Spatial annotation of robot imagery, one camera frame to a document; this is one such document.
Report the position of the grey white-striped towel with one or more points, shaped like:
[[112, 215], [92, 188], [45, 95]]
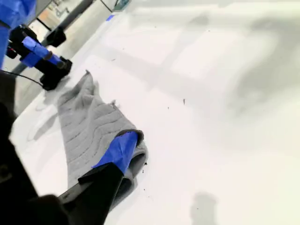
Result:
[[82, 129]]

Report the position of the brown cardboard box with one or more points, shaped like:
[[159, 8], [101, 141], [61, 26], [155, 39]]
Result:
[[45, 20]]

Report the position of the blue tape piece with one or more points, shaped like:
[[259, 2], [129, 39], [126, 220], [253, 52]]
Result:
[[110, 18]]

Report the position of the black post clamp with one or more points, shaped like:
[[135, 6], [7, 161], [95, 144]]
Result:
[[56, 36]]

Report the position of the steel post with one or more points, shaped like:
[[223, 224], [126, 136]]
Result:
[[79, 16]]

